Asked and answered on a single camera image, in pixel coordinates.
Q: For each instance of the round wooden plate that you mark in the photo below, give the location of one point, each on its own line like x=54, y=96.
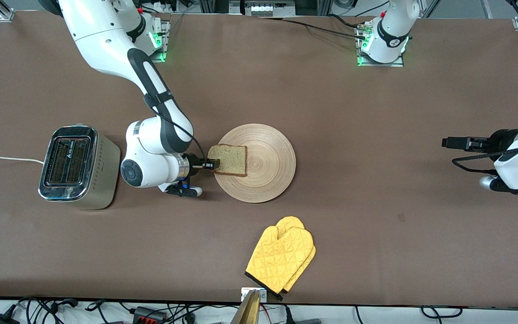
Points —
x=268, y=175

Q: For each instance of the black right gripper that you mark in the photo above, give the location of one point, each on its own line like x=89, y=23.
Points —
x=193, y=163

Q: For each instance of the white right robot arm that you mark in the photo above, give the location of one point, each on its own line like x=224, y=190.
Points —
x=106, y=40

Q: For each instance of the black connector with orange levers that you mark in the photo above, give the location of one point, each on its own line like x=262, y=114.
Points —
x=149, y=315

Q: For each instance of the brown bread slice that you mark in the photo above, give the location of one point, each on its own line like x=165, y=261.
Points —
x=232, y=159

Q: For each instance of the black power adapter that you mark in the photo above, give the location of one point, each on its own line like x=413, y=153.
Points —
x=0, y=319

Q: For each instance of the small white table clamp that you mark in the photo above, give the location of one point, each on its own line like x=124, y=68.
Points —
x=263, y=294

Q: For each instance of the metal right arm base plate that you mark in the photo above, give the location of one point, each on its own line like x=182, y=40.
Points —
x=165, y=45

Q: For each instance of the gold metal camera bracket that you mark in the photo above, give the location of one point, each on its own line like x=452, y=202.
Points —
x=247, y=310

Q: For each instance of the chrome two-slot toaster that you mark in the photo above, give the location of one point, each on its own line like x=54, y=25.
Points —
x=101, y=180

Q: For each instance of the grey electrical rail unit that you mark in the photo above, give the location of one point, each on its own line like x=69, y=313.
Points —
x=268, y=8

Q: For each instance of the yellow quilted oven mitt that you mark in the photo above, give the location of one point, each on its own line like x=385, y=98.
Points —
x=291, y=221
x=277, y=256

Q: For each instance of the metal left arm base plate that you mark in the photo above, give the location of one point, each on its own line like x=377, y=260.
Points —
x=398, y=63

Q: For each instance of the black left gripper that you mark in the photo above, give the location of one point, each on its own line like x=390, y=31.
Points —
x=500, y=140

